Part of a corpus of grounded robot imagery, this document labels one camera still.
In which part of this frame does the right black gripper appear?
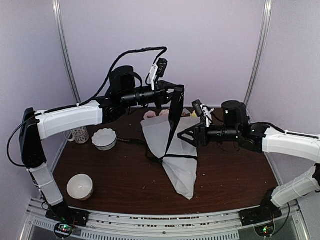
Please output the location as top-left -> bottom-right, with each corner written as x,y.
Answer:
178,121 -> 240,148

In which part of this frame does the white scalloped bowl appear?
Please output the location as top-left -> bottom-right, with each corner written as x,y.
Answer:
91,128 -> 117,151

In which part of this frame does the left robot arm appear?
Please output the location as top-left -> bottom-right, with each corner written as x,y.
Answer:
15,65 -> 185,222

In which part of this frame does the plain white bowl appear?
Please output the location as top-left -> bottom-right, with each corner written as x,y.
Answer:
66,173 -> 94,201

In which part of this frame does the black ribbon strap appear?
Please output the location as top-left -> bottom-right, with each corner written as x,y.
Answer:
114,86 -> 198,167

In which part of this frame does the right aluminium frame post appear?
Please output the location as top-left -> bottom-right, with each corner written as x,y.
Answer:
241,0 -> 273,111

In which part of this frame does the yellow patterned cup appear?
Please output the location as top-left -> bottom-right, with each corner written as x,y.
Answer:
63,126 -> 90,145

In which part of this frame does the yellow blossom stem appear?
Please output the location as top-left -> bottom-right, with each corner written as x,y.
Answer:
190,110 -> 198,118

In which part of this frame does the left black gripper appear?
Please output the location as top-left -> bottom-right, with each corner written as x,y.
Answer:
121,80 -> 185,110

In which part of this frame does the translucent white wrapping paper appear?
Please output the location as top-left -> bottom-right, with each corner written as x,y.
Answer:
140,115 -> 198,200

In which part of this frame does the aluminium frame post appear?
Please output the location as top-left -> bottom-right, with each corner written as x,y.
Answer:
241,0 -> 273,111
52,0 -> 81,103

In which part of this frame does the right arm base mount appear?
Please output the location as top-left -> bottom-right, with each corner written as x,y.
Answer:
239,206 -> 282,226

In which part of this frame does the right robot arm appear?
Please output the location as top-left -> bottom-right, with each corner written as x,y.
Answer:
177,100 -> 320,221

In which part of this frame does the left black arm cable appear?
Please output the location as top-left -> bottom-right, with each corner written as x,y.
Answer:
6,46 -> 168,168

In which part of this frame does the left aluminium frame post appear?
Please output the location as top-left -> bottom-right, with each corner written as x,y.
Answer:
52,0 -> 81,103

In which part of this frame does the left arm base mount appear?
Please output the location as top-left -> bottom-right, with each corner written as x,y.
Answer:
45,208 -> 90,227

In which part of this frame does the aluminium front rail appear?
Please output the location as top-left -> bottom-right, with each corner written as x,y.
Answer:
24,197 -> 303,240

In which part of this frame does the pink rose stem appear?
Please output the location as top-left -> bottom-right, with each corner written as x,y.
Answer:
159,109 -> 170,117

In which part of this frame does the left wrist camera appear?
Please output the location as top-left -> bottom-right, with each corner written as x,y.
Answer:
145,58 -> 168,91

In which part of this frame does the pink flower stem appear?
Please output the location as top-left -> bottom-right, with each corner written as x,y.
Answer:
143,110 -> 157,120

